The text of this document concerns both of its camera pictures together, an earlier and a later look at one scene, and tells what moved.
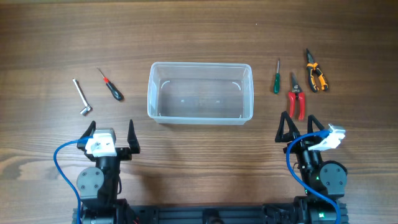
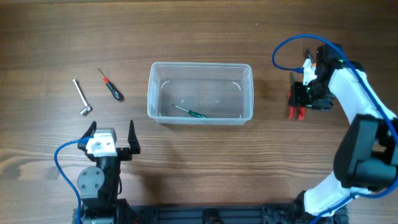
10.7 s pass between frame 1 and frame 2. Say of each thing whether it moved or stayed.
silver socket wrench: stayed
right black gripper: moved
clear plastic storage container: stayed
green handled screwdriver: moved
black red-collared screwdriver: stayed
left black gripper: stayed
